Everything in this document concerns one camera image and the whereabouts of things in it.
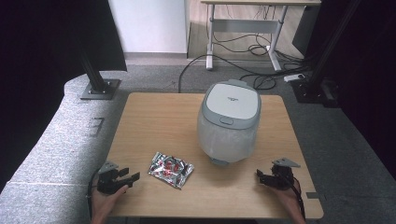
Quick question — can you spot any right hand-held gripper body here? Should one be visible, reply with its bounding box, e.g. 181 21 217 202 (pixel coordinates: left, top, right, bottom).
269 158 302 190

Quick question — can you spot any white power strip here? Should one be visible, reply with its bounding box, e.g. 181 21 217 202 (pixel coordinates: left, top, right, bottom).
283 73 306 83

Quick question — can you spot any person's right hand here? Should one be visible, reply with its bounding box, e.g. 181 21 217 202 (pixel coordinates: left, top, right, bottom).
271 186 302 214

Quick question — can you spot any right hand-held gripper black cable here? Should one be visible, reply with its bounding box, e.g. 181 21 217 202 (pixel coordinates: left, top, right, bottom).
290 176 306 222

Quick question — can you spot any silver and red snack packet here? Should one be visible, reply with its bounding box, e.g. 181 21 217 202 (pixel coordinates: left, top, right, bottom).
147 151 195 190

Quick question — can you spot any long black floor cable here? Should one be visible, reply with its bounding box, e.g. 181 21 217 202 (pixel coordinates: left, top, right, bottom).
177 54 288 93

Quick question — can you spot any hand-held gripper black cable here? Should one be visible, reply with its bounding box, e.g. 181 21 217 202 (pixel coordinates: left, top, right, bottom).
290 176 306 222
86 175 101 218

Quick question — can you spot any person's left hand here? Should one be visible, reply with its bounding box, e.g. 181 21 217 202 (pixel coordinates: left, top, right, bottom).
91 185 129 218

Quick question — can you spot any dark curtain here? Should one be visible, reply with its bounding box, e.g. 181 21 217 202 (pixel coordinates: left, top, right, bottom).
0 0 128 190
303 0 396 178

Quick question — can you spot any black metal stand with square base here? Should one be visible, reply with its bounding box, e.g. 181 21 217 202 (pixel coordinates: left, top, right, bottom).
73 31 121 101

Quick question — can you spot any white desk with metal legs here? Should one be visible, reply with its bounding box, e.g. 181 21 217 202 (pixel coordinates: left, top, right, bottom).
200 0 321 73

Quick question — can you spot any black metal stand with dark base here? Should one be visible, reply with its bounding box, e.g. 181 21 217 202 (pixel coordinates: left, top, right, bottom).
290 0 362 108

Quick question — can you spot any white rice cooker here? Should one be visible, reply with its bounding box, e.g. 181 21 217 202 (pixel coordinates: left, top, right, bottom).
196 78 262 166

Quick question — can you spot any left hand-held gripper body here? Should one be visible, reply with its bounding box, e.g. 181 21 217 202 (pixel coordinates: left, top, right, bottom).
96 161 129 196

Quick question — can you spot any left hand-held gripper black cable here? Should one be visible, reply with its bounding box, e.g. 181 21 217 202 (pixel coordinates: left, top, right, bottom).
86 175 101 218

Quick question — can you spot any tangle of black floor cables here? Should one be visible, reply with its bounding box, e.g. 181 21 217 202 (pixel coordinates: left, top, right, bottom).
213 6 312 91

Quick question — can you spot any dark panel under desk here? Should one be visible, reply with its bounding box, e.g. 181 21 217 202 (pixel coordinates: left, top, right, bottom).
291 5 322 58

